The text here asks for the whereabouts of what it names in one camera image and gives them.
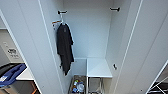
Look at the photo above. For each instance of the white wardrobe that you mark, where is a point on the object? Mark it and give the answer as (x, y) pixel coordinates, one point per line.
(90, 30)

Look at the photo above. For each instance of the black hanging garment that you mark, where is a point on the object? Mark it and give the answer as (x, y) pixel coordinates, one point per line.
(65, 45)

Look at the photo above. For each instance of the white wardrobe shelf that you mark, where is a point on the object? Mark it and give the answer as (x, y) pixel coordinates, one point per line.
(98, 67)

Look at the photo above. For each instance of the small metal wardrobe fitting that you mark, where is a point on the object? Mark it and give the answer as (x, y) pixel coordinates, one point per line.
(115, 66)

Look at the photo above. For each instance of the white plastic clothes hanger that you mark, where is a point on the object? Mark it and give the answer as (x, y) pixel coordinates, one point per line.
(56, 22)

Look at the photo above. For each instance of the white item in box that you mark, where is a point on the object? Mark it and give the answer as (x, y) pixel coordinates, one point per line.
(80, 87)

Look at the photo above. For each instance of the blue item in box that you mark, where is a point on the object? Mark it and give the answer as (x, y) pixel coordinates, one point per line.
(75, 89)

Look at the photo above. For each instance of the brown cardboard box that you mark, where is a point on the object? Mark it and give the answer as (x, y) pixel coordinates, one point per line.
(70, 89)

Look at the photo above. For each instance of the white wardrobe door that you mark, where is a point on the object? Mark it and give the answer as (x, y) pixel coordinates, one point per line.
(143, 43)
(30, 40)

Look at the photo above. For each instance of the white flat board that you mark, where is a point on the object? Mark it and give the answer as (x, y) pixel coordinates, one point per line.
(26, 75)

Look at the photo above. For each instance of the grey bin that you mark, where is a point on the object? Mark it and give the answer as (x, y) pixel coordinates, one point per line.
(8, 90)

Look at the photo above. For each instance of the dark wardrobe rail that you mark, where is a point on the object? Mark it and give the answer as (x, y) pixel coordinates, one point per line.
(62, 12)

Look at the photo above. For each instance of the orange metal frame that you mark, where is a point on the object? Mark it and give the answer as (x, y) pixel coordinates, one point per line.
(34, 87)

